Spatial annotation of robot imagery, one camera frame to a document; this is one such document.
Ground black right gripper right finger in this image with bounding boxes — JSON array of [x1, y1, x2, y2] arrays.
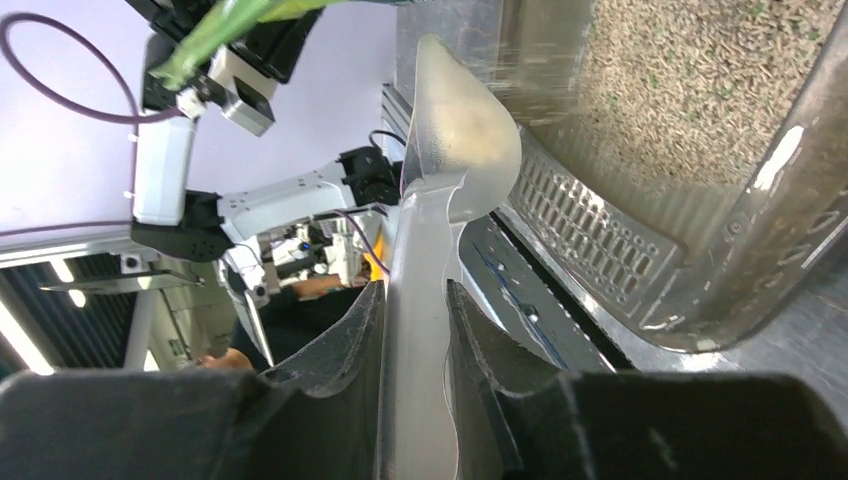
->
[[446, 282, 847, 479]]

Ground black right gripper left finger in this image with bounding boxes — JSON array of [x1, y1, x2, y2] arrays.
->
[[1, 282, 385, 479]]

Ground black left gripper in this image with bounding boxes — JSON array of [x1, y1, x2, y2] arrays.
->
[[128, 1, 325, 111]]

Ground green cat litter bag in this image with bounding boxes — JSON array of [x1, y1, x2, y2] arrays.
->
[[150, 0, 412, 91]]

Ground clear plastic scoop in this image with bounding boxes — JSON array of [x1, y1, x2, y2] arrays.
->
[[376, 34, 522, 479]]

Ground brown translucent litter box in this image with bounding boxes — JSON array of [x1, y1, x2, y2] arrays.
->
[[494, 1, 847, 353]]

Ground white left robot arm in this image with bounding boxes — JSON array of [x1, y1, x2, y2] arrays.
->
[[129, 2, 396, 262]]

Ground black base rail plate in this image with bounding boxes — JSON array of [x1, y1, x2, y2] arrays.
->
[[459, 215, 634, 372]]

